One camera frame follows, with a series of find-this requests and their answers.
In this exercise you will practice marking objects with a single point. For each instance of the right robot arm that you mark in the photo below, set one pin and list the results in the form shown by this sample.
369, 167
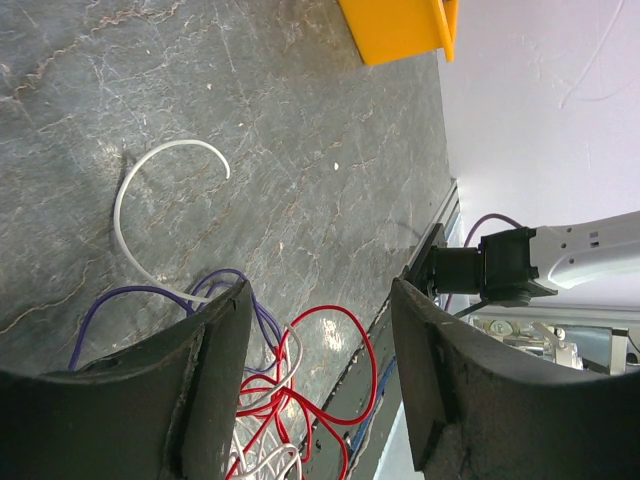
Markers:
506, 263

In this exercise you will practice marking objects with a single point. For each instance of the yellow plastic bin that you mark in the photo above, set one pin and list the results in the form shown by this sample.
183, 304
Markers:
390, 30

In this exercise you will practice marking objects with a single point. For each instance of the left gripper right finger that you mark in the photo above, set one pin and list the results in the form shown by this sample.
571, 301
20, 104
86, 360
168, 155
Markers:
476, 408

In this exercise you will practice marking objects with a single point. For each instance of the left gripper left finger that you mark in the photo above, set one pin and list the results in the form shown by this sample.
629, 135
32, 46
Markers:
163, 408

